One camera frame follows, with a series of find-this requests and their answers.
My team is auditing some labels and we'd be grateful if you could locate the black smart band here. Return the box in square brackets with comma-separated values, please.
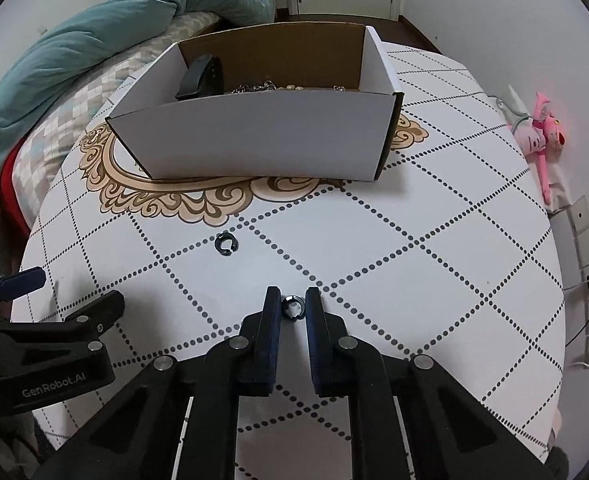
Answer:
[175, 53, 225, 101]

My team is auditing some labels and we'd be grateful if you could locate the silver chain bracelet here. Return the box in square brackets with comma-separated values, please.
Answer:
[231, 79, 278, 96]

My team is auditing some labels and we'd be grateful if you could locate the black ring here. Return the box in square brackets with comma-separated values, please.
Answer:
[214, 232, 238, 257]
[281, 294, 306, 322]

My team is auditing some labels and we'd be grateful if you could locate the teal blanket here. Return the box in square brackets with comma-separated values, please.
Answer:
[0, 0, 275, 241]

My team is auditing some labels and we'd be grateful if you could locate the red bed sheet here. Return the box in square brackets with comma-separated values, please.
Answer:
[0, 136, 30, 242]

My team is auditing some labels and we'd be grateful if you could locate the pink panther plush toy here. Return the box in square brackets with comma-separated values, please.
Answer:
[511, 92, 567, 206]

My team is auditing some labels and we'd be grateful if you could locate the patterned white tablecloth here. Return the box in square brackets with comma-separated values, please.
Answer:
[12, 44, 565, 460]

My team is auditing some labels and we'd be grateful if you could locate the wall power strip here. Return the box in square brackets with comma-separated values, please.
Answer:
[565, 196, 589, 370]

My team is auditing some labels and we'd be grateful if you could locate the open white cardboard box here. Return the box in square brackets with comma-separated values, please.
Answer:
[107, 22, 404, 182]

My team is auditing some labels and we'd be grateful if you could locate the checkered bed mattress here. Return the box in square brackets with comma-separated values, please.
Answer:
[11, 11, 220, 226]

